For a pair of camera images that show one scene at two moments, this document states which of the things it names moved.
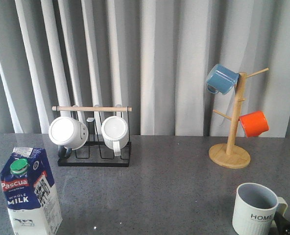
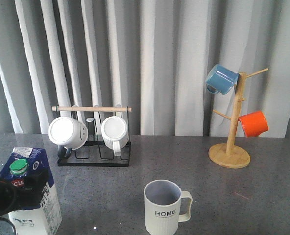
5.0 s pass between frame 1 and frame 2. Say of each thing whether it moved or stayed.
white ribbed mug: stayed
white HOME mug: moved
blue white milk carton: stayed
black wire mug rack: stayed
